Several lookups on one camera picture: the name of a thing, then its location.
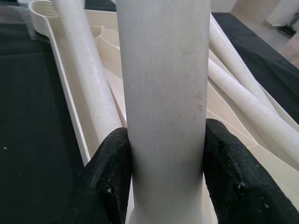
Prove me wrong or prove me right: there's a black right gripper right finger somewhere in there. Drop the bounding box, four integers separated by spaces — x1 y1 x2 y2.
203 118 299 224

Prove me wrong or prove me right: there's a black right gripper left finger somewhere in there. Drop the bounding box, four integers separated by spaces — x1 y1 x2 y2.
61 127 133 224

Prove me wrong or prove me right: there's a white plastic table leg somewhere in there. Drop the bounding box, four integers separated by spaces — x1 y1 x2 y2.
116 0 212 224
207 58 299 169
51 0 128 150
209 13 281 112

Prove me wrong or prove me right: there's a white plastic table top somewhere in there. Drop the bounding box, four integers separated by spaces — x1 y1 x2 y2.
30 0 299 224

